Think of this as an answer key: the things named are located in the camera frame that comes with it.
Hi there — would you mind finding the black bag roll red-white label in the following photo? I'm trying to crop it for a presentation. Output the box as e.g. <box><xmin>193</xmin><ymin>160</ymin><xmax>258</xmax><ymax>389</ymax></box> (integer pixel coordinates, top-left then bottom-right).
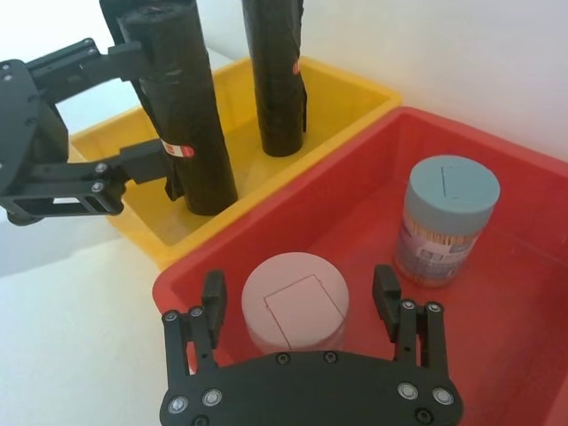
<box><xmin>98</xmin><ymin>0</ymin><xmax>239</xmax><ymax>217</ymax></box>

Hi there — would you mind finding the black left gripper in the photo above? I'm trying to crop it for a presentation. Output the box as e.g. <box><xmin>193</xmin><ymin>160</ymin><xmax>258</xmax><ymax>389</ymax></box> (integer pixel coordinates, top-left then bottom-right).
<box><xmin>0</xmin><ymin>38</ymin><xmax>172</xmax><ymax>226</ymax></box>

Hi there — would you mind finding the black bag roll orange mark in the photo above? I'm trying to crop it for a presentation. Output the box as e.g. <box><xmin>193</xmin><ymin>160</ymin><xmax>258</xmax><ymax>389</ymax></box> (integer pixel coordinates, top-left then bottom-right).
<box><xmin>241</xmin><ymin>0</ymin><xmax>310</xmax><ymax>159</ymax></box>

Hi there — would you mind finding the yellow plastic bin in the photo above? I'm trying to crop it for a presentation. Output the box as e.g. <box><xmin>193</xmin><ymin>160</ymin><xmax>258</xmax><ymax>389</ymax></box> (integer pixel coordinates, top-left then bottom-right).
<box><xmin>69</xmin><ymin>56</ymin><xmax>403</xmax><ymax>267</ymax></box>

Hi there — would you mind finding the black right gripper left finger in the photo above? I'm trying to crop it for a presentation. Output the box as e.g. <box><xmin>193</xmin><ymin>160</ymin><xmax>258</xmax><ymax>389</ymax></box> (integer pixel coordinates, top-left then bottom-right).
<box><xmin>162</xmin><ymin>269</ymin><xmax>228</xmax><ymax>378</ymax></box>

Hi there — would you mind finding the toothpick jar white lid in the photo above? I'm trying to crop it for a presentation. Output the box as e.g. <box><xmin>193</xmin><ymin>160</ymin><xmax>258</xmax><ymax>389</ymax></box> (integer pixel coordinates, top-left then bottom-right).
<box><xmin>241</xmin><ymin>251</ymin><xmax>351</xmax><ymax>356</ymax></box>

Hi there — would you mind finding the red plastic bin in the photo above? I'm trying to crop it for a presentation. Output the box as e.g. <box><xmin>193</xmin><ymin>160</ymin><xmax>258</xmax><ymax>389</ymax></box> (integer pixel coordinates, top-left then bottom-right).
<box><xmin>152</xmin><ymin>106</ymin><xmax>568</xmax><ymax>426</ymax></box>

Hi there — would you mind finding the toothpick jar blue lid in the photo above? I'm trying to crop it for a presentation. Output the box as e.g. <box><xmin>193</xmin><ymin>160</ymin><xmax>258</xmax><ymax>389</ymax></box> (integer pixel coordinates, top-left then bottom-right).
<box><xmin>393</xmin><ymin>154</ymin><xmax>501</xmax><ymax>289</ymax></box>

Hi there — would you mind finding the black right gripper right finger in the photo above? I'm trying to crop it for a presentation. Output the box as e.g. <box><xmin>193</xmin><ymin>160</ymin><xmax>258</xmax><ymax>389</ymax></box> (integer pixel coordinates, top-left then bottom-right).
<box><xmin>371</xmin><ymin>264</ymin><xmax>450</xmax><ymax>372</ymax></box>

